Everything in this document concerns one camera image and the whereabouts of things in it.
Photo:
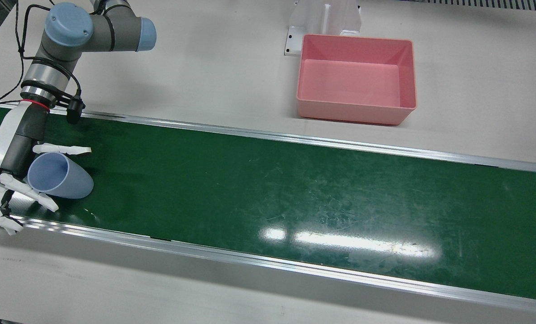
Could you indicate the pink plastic box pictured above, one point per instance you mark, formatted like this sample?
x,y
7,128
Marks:
x,y
355,85

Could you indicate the right grey UR5e robot arm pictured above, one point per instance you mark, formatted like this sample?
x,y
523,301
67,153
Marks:
x,y
69,36

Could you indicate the white metal bracket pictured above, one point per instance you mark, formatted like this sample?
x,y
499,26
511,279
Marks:
x,y
322,18

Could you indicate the blue plastic cup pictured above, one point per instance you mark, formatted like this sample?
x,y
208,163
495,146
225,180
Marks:
x,y
65,180

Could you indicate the right robot dexterous hand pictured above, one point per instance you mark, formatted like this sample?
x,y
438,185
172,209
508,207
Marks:
x,y
13,144

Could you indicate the green conveyor belt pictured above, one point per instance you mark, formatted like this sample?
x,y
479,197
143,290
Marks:
x,y
272,193

